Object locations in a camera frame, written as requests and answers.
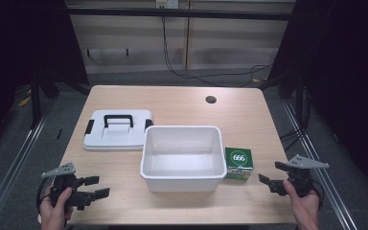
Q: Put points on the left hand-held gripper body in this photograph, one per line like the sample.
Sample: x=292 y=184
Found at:
x=61 y=169

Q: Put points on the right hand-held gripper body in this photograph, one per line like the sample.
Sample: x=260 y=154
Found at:
x=305 y=163

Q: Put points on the small green carton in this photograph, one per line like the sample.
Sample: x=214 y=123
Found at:
x=239 y=158

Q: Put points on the white plastic storage box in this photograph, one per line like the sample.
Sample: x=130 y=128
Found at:
x=182 y=159

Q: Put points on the person's left hand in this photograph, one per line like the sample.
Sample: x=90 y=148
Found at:
x=55 y=214

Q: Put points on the person's right hand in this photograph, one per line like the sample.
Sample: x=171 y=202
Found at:
x=306 y=209

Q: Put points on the small black floor piece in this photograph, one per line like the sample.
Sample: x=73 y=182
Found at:
x=59 y=134

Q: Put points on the black metal stand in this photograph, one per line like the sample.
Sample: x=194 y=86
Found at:
x=299 y=99
x=35 y=99

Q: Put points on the yellow floor tape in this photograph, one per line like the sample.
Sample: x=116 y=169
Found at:
x=24 y=101

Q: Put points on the dark curtain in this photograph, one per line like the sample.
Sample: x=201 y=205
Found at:
x=22 y=41
x=348 y=80

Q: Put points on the dark round table grommet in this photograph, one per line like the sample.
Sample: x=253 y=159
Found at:
x=211 y=99

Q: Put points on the metal floor rail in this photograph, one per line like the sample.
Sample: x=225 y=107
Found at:
x=324 y=179
x=11 y=172

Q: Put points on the black horizontal frame bar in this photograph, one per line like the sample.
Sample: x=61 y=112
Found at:
x=179 y=13

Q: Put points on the white wall socket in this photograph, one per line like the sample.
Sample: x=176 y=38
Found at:
x=167 y=3

